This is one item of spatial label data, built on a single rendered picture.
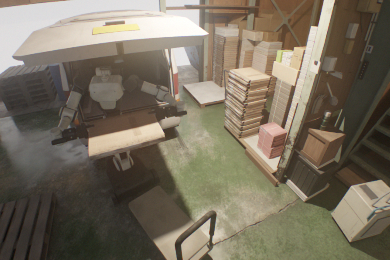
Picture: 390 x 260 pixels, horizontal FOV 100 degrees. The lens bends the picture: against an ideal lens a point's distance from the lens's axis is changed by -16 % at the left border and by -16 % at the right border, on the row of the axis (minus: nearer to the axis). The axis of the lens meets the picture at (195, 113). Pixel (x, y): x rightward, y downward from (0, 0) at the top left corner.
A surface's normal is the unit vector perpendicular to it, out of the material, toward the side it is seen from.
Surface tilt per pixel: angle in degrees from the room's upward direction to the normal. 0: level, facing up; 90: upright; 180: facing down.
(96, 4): 90
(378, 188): 0
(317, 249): 0
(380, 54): 90
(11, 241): 0
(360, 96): 90
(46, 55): 106
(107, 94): 100
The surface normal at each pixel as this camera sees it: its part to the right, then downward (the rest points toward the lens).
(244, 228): 0.00, -0.86
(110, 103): 0.21, 0.64
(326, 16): -0.92, 0.20
